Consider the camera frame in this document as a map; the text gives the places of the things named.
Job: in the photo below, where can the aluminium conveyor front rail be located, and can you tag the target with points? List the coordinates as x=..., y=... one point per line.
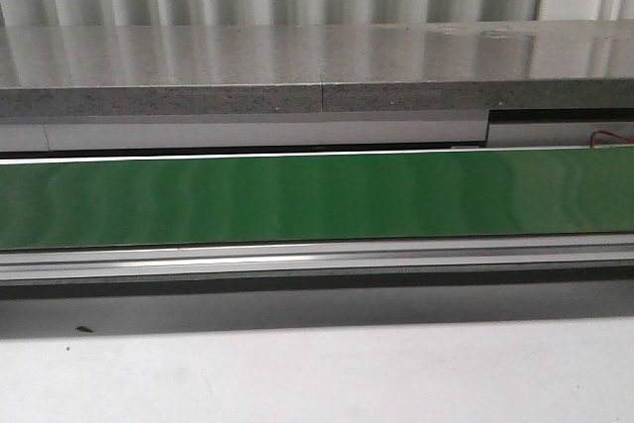
x=321, y=258

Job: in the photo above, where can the green conveyor belt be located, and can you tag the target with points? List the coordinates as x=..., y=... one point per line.
x=133, y=202

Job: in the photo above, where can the grey stone counter slab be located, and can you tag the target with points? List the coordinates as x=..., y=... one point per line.
x=196, y=70

